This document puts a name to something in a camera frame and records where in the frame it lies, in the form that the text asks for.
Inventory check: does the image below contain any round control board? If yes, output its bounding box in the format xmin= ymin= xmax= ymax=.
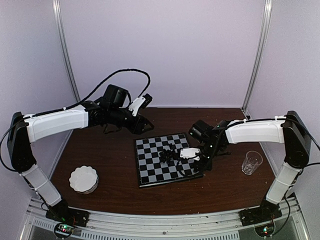
xmin=53 ymin=222 xmax=75 ymax=239
xmin=254 ymin=222 xmax=275 ymax=238

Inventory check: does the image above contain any white scalloped bowl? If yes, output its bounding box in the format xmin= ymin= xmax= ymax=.
xmin=69 ymin=165 xmax=99 ymax=195

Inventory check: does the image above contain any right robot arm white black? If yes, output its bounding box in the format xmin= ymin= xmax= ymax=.
xmin=179 ymin=110 xmax=312 ymax=221

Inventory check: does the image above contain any right aluminium corner post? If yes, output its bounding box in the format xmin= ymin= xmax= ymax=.
xmin=241 ymin=0 xmax=273 ymax=116

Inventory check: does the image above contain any left round control board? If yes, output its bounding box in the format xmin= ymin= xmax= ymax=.
xmin=53 ymin=222 xmax=75 ymax=239

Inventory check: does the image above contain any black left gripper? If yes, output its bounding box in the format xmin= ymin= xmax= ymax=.
xmin=108 ymin=106 xmax=155 ymax=135

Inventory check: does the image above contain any pile of black chess pieces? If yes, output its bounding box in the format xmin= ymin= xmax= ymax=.
xmin=159 ymin=143 xmax=179 ymax=165

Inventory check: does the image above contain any aluminium front rail frame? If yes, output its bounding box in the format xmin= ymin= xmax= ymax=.
xmin=19 ymin=191 xmax=311 ymax=240

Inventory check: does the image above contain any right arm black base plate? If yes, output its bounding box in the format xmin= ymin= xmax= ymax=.
xmin=239 ymin=206 xmax=283 ymax=227

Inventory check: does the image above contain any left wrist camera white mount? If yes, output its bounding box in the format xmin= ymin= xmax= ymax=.
xmin=128 ymin=93 xmax=153 ymax=117

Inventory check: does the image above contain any left aluminium corner post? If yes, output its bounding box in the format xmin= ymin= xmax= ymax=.
xmin=52 ymin=0 xmax=81 ymax=102

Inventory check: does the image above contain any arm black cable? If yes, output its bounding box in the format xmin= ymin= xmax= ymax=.
xmin=0 ymin=68 xmax=152 ymax=173
xmin=284 ymin=119 xmax=320 ymax=226

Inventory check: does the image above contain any clear drinking glass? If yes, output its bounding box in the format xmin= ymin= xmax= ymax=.
xmin=241 ymin=150 xmax=263 ymax=176

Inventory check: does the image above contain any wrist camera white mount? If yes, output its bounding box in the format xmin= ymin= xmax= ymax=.
xmin=128 ymin=93 xmax=153 ymax=117
xmin=179 ymin=147 xmax=200 ymax=161

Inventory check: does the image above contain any black and grey chessboard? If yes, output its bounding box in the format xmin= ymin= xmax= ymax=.
xmin=133 ymin=133 xmax=204 ymax=188

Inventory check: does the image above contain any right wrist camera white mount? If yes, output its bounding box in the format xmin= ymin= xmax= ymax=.
xmin=179 ymin=147 xmax=200 ymax=161

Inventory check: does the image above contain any right round control board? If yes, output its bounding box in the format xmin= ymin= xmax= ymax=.
xmin=254 ymin=222 xmax=275 ymax=238

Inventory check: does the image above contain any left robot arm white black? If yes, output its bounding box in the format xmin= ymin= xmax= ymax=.
xmin=7 ymin=84 xmax=154 ymax=222

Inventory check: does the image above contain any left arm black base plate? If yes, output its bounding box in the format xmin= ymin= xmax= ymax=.
xmin=45 ymin=208 xmax=90 ymax=227

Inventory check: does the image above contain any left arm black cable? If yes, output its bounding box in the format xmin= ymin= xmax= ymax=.
xmin=0 ymin=68 xmax=152 ymax=173

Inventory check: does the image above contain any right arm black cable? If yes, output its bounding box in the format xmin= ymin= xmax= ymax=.
xmin=284 ymin=119 xmax=320 ymax=226

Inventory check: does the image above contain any aluminium corner post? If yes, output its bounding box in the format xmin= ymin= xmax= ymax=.
xmin=241 ymin=0 xmax=273 ymax=116
xmin=52 ymin=0 xmax=81 ymax=102

